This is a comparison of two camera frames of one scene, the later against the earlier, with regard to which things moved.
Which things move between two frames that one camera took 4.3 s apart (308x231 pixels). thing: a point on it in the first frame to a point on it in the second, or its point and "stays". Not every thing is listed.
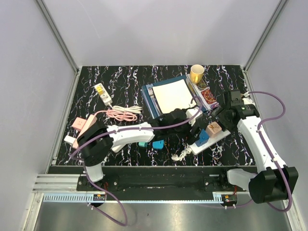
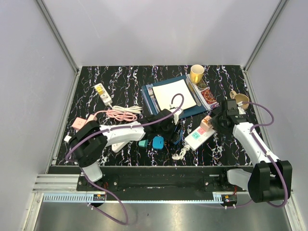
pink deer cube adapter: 213,129 to 206,124
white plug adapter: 69,139 stays
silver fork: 151,94 stays
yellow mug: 197,71 stays
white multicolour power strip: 195,148 to 198,137
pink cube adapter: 79,123 stays
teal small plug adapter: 143,144 stays
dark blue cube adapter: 203,137 to 180,137
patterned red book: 203,90 stays
